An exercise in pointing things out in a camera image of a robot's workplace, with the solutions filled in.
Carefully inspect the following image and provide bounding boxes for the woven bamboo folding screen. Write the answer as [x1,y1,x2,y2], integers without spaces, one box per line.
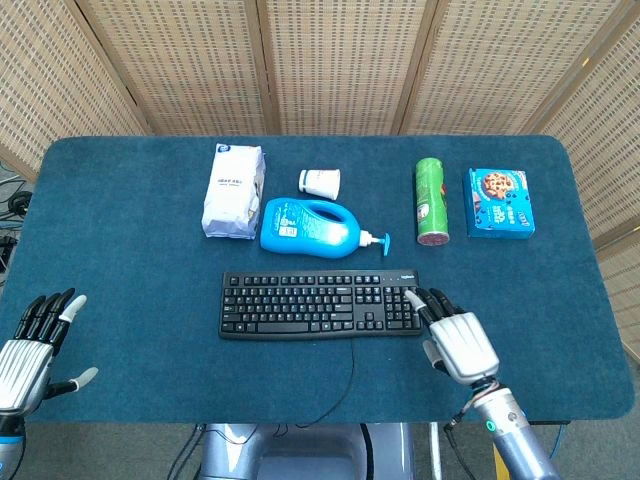
[0,0,640,361]

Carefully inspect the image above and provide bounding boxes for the thin black cable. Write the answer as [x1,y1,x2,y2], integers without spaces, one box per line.
[294,338,357,429]

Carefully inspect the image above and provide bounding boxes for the black floor cables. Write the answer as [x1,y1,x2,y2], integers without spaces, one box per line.
[0,174,34,274]

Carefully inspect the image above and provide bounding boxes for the green chips can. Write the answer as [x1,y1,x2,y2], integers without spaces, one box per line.
[415,157,452,248]

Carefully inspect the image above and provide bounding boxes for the blue cookie box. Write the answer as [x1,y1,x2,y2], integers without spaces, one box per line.
[462,167,537,240]

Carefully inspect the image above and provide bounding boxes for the blue detergent pump bottle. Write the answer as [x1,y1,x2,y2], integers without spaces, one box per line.
[259,197,393,260]

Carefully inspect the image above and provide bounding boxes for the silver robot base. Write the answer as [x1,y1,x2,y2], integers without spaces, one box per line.
[197,422,417,480]

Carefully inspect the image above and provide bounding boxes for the blue table mat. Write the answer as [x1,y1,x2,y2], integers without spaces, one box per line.
[0,134,636,426]

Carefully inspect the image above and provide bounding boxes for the white paper cup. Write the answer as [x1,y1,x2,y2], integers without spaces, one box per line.
[298,168,342,201]

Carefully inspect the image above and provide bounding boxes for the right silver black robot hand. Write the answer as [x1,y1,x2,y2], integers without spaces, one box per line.
[403,286,501,385]

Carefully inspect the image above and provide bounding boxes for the white paper package bag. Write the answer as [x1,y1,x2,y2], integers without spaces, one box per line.
[201,143,267,241]

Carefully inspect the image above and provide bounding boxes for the black computer keyboard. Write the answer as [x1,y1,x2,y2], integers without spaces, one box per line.
[218,270,432,342]

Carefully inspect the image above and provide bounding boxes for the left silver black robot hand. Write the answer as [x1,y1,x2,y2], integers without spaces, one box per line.
[0,287,99,416]

